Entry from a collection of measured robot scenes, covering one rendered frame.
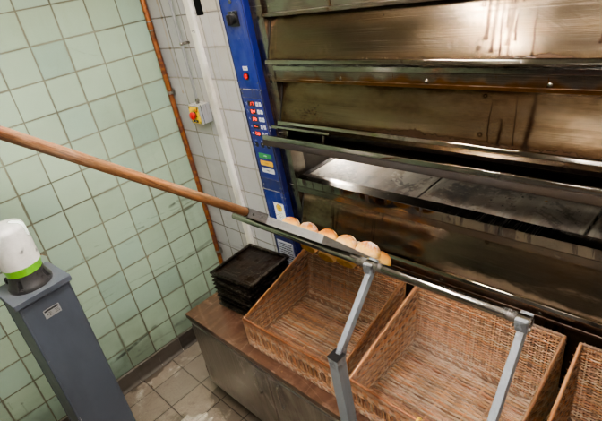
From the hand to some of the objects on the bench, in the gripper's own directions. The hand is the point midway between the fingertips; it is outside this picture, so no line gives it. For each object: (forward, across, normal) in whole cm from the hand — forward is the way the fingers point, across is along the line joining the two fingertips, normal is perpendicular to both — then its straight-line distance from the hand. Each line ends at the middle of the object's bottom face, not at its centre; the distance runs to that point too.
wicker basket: (-1, +41, -163) cm, 168 cm away
